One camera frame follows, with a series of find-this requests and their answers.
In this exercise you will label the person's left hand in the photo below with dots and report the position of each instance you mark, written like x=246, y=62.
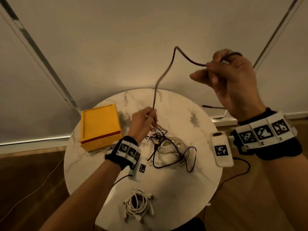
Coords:
x=142, y=122

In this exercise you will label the person's right hand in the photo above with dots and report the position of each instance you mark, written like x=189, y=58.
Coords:
x=235, y=86

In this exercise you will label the yellow box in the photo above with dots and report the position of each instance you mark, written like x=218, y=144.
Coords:
x=99, y=122

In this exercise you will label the person's right forearm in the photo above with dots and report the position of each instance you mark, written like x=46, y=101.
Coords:
x=288, y=194

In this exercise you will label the person's left forearm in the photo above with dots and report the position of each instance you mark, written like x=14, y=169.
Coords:
x=79, y=202

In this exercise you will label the black left wristband with markers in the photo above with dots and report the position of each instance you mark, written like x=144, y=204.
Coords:
x=113, y=156

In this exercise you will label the black wristband with markers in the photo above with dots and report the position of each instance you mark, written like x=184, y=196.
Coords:
x=284, y=151
x=113, y=156

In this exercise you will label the metal blind track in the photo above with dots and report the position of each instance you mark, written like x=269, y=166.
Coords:
x=276, y=31
x=39, y=52

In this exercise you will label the white marble table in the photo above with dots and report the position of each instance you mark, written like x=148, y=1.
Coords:
x=168, y=190

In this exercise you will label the black right wristband with markers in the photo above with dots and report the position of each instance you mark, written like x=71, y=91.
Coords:
x=284, y=151

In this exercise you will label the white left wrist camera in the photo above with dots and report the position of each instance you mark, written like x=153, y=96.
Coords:
x=142, y=168

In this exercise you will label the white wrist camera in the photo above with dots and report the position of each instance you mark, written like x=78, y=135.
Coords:
x=221, y=150
x=142, y=168

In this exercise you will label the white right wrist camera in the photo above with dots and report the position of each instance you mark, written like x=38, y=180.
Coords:
x=221, y=150

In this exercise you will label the metal bottom rail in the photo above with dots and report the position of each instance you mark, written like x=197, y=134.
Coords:
x=36, y=143
x=296, y=115

